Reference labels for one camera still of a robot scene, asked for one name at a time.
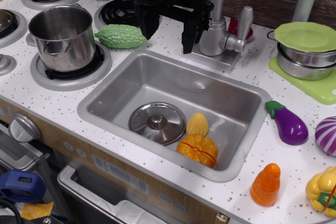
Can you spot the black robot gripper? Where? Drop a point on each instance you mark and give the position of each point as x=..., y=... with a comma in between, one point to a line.
x=193, y=13

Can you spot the silver toy faucet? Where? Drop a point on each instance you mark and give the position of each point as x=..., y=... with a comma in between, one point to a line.
x=210, y=51

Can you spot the back right stove burner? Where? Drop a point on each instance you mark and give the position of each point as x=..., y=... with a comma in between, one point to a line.
x=120, y=12

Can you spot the green toy bitter gourd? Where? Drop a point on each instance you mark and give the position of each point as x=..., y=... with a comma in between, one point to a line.
x=115, y=36

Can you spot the red toy item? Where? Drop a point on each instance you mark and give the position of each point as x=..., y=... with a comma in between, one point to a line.
x=233, y=28

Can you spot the steel pot lid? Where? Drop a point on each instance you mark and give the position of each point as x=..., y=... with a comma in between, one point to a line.
x=160, y=122

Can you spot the steel cooking pot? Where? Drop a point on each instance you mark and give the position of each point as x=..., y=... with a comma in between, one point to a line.
x=64, y=37

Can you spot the yellow toy corn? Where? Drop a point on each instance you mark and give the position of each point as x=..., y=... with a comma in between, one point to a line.
x=197, y=124

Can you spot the front right stove burner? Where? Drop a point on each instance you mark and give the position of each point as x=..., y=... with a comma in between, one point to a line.
x=74, y=80

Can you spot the orange toy pumpkin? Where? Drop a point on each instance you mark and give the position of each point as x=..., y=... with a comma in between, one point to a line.
x=199, y=148

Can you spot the green plastic plate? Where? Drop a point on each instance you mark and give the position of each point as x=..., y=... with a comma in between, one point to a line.
x=306, y=36

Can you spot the stacked steel bowls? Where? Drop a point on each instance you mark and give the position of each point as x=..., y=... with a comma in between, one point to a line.
x=305, y=65

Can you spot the front left stove burner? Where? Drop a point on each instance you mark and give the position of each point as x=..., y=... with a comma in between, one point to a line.
x=13, y=27

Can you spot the purple toy eggplant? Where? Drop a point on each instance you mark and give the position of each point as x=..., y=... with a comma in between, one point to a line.
x=291, y=129

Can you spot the grey stove knob left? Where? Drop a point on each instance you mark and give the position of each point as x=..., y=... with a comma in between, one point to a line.
x=8, y=64

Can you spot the green cutting board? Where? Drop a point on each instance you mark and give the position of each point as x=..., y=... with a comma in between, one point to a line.
x=322, y=90

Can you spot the grey oven dial knob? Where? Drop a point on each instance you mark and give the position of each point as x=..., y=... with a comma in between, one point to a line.
x=22, y=129

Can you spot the silver dishwasher door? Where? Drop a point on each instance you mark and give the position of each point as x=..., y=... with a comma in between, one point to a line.
x=98, y=200

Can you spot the purple striped toy onion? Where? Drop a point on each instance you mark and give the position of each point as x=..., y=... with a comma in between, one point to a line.
x=325, y=135

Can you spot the orange toy carrot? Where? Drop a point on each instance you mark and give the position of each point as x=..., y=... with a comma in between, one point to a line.
x=266, y=186

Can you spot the silver oven door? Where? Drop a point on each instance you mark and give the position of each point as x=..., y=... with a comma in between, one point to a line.
x=25, y=157

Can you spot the yellow toy bell pepper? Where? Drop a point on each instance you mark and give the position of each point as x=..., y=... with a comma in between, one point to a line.
x=320, y=190

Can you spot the blue clamp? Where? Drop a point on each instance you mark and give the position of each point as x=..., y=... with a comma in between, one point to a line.
x=22, y=186

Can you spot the yellow tape piece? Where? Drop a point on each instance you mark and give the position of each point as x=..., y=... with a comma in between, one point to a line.
x=32, y=211

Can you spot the silver faucet handle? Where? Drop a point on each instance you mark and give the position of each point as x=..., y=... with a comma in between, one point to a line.
x=237, y=42

